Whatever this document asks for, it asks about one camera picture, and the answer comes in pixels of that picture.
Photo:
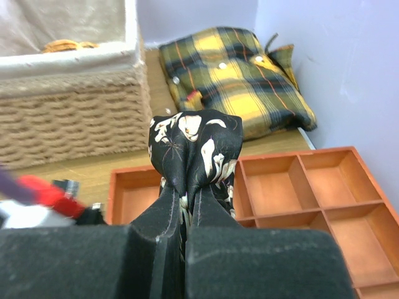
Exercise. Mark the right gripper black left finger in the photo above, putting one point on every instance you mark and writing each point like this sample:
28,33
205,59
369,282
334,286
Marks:
138,260

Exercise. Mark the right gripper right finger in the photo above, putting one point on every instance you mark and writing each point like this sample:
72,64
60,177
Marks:
227,260

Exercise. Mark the black floral tie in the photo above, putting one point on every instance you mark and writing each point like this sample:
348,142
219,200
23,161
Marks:
192,150

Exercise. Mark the orange compartment tray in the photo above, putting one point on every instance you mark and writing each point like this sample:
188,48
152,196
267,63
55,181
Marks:
330,190

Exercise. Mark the wicker basket with liner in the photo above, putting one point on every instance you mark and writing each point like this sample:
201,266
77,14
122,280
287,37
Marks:
66,105

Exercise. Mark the yellow plaid shirt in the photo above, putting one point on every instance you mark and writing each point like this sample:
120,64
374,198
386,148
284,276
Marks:
228,70

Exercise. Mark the orange patterned tie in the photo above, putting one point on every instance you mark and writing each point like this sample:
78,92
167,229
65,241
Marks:
63,45

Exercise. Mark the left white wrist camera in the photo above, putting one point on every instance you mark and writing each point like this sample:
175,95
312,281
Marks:
34,202

